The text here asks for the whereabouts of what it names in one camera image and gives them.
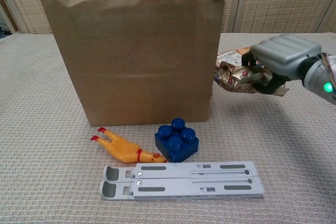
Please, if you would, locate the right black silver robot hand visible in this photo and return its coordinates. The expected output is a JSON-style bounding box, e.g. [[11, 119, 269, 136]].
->
[[241, 34, 322, 95]]

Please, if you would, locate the gold snack pack red print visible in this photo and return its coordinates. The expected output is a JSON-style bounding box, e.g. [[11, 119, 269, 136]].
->
[[215, 60, 289, 98]]

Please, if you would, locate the orange blue biscuit box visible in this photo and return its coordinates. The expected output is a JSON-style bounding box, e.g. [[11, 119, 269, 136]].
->
[[215, 47, 253, 83]]

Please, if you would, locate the brown paper bag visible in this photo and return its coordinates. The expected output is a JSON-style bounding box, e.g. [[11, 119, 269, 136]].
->
[[39, 0, 226, 127]]

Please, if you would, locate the woven folding screen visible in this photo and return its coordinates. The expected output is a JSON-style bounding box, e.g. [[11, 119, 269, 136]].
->
[[0, 0, 336, 35]]

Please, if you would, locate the blue building block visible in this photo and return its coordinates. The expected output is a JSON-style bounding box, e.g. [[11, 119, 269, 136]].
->
[[154, 118, 200, 163]]

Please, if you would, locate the grey folding laptop stand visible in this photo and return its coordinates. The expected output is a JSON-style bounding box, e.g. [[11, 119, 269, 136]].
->
[[99, 161, 265, 201]]

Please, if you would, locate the yellow rubber chicken toy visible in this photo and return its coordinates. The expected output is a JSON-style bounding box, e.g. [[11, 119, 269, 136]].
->
[[90, 126, 169, 163]]

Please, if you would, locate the beige woven tablecloth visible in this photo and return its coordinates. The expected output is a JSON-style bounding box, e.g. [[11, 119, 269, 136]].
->
[[0, 32, 336, 224]]

